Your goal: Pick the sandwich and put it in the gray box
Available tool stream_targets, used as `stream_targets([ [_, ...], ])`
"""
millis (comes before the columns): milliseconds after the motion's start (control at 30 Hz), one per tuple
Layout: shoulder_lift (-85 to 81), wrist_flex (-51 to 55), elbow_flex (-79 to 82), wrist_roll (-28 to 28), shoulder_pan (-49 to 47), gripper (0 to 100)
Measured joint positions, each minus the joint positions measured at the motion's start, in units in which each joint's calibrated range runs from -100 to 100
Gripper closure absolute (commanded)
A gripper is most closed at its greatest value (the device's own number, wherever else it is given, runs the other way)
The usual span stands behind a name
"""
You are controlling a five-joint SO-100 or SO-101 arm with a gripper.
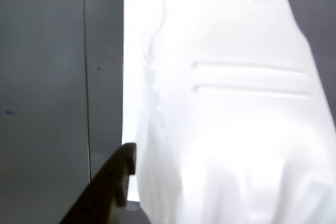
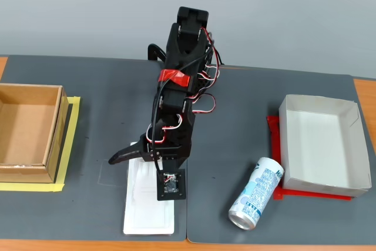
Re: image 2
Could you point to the yellow tape frame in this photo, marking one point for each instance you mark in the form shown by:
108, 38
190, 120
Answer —
73, 133

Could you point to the black table clamp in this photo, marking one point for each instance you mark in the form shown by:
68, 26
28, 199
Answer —
155, 51

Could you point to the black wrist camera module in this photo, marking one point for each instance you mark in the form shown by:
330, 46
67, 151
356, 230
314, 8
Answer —
171, 186

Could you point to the white blue drink can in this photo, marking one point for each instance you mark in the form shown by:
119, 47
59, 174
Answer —
258, 192

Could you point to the red plastic frame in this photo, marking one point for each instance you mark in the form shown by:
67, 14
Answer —
273, 139

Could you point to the brown cardboard box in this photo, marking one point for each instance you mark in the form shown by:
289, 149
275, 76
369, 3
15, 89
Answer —
23, 127

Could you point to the white packaged sandwich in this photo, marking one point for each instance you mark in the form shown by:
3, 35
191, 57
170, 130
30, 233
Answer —
147, 210

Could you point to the gray paper box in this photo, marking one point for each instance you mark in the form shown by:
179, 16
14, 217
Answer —
317, 145

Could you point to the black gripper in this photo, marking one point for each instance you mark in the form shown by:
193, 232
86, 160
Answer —
133, 153

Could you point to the red tape band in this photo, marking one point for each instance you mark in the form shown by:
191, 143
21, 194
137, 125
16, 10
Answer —
174, 77

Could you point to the dark gray table mat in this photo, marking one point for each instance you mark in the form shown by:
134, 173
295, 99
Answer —
235, 121
102, 110

